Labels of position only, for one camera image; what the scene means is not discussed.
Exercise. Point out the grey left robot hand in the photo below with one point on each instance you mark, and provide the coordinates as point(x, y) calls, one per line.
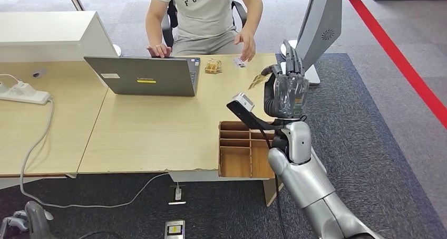
point(31, 227)

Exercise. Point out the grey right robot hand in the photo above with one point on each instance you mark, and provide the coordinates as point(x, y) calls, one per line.
point(286, 94)

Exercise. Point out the person's right hand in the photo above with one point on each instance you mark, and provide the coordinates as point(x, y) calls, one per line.
point(159, 51)

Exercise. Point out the person's left hand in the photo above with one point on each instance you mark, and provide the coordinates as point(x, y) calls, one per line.
point(248, 43)

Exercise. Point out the white ID card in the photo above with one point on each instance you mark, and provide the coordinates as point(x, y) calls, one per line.
point(240, 62)

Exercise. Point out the golden room key card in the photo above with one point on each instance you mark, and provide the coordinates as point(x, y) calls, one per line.
point(258, 80)

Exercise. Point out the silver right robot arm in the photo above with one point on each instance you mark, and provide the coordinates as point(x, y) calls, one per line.
point(303, 185)

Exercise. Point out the person's right forearm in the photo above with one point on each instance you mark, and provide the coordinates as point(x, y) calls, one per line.
point(154, 31)

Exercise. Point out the person's left forearm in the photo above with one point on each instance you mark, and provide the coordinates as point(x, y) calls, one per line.
point(255, 17)

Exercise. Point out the person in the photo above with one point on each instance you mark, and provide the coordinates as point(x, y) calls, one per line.
point(206, 17)

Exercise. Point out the black office chair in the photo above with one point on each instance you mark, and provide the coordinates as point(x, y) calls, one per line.
point(167, 24)

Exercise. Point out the grey laptop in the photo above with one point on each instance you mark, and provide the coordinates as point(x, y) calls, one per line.
point(146, 76)

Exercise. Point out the white round stand base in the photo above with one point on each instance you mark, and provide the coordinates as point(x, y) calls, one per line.
point(294, 42)
point(118, 50)

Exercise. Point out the silver standing display screen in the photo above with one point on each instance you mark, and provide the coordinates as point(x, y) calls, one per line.
point(321, 27)

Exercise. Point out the wooden compartment organizer box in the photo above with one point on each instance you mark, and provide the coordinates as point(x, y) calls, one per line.
point(234, 164)

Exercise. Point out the wooden desk leg panel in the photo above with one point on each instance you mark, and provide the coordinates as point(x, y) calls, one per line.
point(269, 192)

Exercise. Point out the red floor tape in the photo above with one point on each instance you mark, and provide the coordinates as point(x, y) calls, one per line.
point(394, 55)

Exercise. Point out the white desk partition box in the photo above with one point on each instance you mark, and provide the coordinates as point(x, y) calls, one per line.
point(45, 31)

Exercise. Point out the white desk crossbeam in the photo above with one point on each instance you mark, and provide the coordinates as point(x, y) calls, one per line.
point(195, 176)

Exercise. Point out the white power strip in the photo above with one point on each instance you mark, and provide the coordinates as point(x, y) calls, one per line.
point(31, 97)

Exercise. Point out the white charger plug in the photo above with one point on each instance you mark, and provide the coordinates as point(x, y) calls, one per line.
point(22, 88)

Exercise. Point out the silver floor socket plate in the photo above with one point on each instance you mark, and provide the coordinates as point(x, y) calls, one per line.
point(174, 229)

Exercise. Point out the floor socket with plug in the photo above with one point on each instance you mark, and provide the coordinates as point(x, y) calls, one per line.
point(177, 194)

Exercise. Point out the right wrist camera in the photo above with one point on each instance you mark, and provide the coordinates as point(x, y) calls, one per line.
point(243, 102)

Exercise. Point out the white wall plug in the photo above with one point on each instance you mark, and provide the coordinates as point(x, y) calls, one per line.
point(2, 87)

